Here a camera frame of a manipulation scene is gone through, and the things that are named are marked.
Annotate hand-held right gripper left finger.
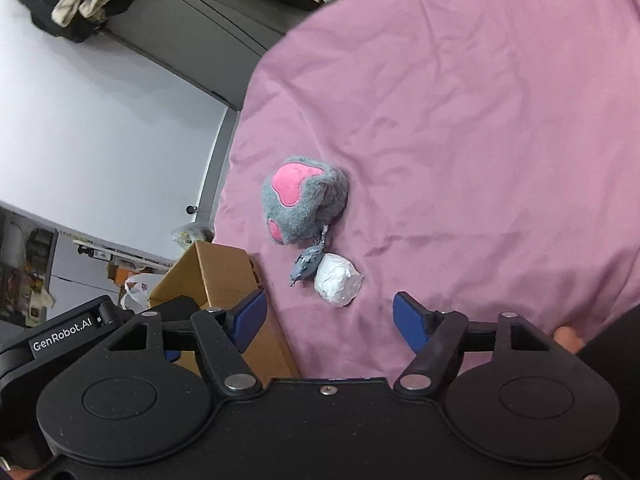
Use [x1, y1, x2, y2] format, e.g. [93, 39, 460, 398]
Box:
[102, 290, 268, 401]

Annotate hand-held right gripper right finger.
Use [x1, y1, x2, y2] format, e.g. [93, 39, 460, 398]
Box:
[392, 291, 576, 400]

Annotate brown cardboard box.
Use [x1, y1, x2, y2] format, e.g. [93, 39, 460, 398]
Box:
[149, 241, 302, 380]

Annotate white paper ball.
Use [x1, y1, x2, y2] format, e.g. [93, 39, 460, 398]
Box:
[313, 253, 365, 308]

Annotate grey and pink plush toy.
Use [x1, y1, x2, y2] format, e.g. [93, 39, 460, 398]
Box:
[262, 156, 351, 289]

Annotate white plastic shopping bag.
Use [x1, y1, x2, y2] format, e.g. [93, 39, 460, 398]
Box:
[120, 273, 167, 312]

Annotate white narrow rack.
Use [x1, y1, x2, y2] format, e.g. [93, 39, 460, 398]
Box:
[72, 237, 177, 267]

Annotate small clear plastic bag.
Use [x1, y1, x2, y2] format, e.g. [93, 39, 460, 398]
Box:
[172, 224, 214, 249]

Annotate cluttered kitchen shelf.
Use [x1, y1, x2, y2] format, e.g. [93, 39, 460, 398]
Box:
[0, 209, 57, 322]

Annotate pink bed sheet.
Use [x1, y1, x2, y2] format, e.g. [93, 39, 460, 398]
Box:
[212, 0, 640, 381]

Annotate grey door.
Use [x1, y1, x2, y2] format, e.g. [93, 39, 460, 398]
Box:
[102, 0, 322, 112]

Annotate black hanging clothes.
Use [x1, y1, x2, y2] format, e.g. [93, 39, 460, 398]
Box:
[0, 0, 139, 44]

